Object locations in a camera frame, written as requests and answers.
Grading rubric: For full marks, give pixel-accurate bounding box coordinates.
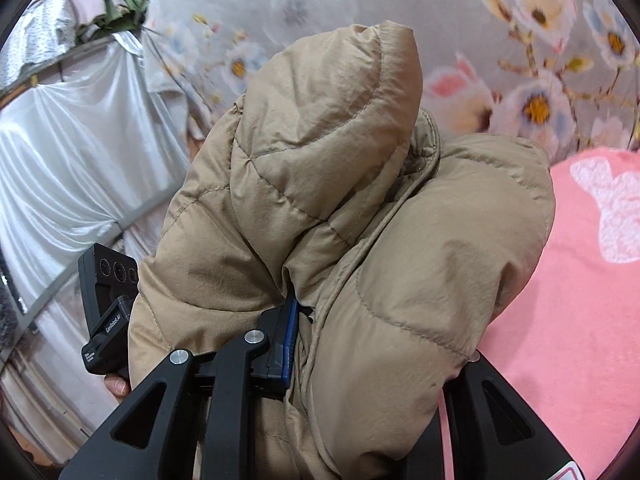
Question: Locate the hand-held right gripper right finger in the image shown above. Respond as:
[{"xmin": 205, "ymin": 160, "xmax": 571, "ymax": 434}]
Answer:
[{"xmin": 400, "ymin": 351, "xmax": 576, "ymax": 480}]

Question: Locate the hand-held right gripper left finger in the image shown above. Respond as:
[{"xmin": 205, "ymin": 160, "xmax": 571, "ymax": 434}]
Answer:
[{"xmin": 59, "ymin": 295, "xmax": 301, "ymax": 480}]

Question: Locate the beige puffer jacket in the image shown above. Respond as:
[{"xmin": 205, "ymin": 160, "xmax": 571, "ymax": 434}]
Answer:
[{"xmin": 127, "ymin": 20, "xmax": 557, "ymax": 480}]

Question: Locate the person's left hand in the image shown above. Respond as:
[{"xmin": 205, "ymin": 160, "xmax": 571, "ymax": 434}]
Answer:
[{"xmin": 103, "ymin": 373, "xmax": 132, "ymax": 404}]

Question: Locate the pink blanket with white print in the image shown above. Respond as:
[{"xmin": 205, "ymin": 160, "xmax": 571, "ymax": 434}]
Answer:
[{"xmin": 452, "ymin": 147, "xmax": 640, "ymax": 480}]

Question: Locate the white satin curtain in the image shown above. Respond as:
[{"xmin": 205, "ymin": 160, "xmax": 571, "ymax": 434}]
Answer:
[{"xmin": 0, "ymin": 30, "xmax": 193, "ymax": 311}]

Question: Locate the white patterned hanging cloth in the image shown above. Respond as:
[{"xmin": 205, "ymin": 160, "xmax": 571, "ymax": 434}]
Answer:
[{"xmin": 0, "ymin": 0, "xmax": 77, "ymax": 88}]

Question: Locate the green hanging garment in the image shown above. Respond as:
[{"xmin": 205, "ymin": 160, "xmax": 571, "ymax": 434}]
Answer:
[{"xmin": 95, "ymin": 0, "xmax": 152, "ymax": 37}]

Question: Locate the grey floral bedsheet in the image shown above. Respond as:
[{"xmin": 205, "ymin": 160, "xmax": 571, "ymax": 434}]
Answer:
[{"xmin": 120, "ymin": 0, "xmax": 640, "ymax": 171}]

